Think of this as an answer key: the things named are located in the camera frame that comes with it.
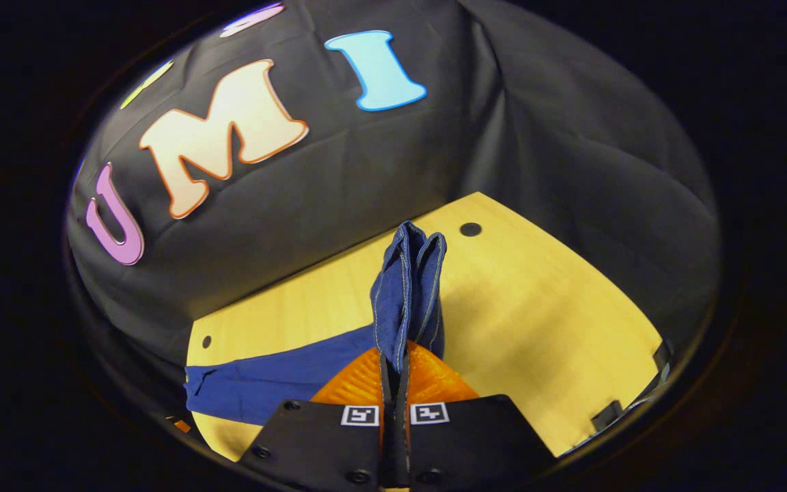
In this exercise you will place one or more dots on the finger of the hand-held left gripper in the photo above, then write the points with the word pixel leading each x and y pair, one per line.
pixel 182 426

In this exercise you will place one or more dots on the black backdrop cloth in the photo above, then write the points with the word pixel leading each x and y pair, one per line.
pixel 380 178

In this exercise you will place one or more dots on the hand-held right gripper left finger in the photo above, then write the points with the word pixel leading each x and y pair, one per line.
pixel 325 444

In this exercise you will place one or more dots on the blue denim jeans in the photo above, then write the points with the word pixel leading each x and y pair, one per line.
pixel 407 301

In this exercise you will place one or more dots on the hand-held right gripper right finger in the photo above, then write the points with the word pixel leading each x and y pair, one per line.
pixel 468 444

